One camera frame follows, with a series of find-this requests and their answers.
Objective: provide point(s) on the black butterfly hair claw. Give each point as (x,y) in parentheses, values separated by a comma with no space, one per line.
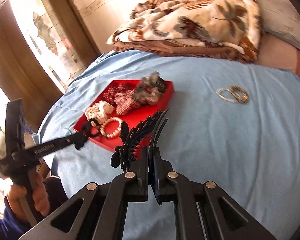
(127,153)

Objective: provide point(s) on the person's left hand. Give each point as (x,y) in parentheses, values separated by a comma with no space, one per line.
(40,198)

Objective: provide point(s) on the grey blue pillow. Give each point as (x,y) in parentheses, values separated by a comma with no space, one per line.
(282,20)

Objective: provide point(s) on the white printed scrunchie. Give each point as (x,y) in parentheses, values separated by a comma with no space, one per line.
(98,113)

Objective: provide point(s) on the light blue bed cloth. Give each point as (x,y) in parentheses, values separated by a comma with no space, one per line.
(235,124)

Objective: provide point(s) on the grey fluffy scrunchie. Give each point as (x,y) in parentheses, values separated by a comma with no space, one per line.
(150,89)

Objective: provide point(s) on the pink bed sheet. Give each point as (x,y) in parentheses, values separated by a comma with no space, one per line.
(276,53)

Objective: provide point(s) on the person's dark trouser knee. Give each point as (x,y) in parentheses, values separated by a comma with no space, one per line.
(55,192)

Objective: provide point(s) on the floral leaf quilt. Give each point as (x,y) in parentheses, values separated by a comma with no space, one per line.
(224,29)

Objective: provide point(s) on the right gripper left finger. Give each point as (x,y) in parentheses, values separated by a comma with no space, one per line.
(97,211)

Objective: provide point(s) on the stained glass window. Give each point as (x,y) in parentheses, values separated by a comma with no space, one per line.
(48,41)

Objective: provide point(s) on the red white patterned scrunchie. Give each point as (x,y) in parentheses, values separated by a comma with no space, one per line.
(122,97)

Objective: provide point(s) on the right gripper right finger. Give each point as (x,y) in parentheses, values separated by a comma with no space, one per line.
(201,211)

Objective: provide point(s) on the red jewelry tray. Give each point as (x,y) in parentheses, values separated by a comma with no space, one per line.
(133,117)

